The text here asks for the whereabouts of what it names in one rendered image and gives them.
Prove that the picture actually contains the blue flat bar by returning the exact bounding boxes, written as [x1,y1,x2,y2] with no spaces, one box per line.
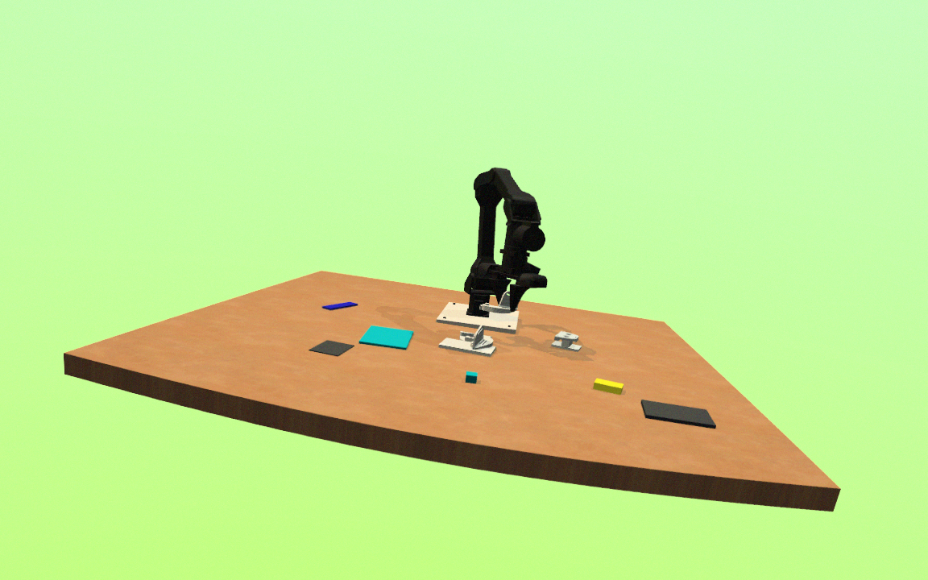
[322,302,358,311]

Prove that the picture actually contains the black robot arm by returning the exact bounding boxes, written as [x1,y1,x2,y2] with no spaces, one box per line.
[464,167,545,317]

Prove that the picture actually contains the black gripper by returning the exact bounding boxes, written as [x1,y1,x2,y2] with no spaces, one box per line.
[478,245,548,312]

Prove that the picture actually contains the cyan flat rectangular plate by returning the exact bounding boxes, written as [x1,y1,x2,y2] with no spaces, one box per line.
[359,326,413,350]

